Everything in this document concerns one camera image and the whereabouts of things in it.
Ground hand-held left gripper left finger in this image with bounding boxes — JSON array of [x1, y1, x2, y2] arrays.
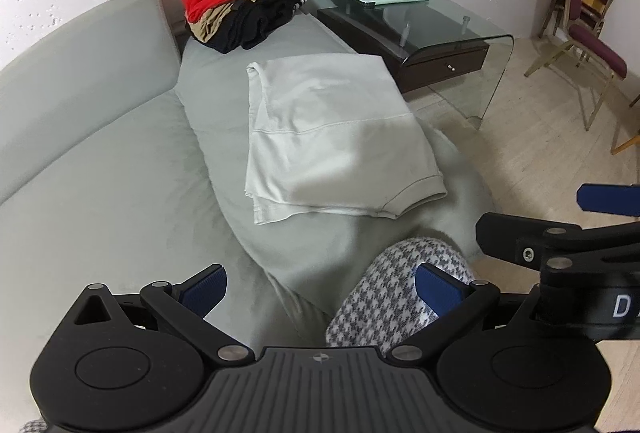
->
[[74, 264, 253, 364]]

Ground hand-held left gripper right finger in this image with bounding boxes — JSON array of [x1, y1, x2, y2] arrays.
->
[[385, 262, 543, 364]]

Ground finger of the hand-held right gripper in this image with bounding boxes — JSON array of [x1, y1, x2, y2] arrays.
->
[[475, 212, 640, 274], [576, 183, 640, 214]]

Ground white t-shirt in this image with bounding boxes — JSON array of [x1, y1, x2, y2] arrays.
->
[[244, 53, 447, 226]]

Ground wooden chair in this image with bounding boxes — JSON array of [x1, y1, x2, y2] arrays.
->
[[610, 90, 640, 156]]

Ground glass coffee table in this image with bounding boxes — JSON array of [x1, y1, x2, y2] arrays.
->
[[302, 0, 516, 131]]

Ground grey sofa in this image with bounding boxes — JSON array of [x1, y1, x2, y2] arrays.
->
[[0, 0, 496, 433]]

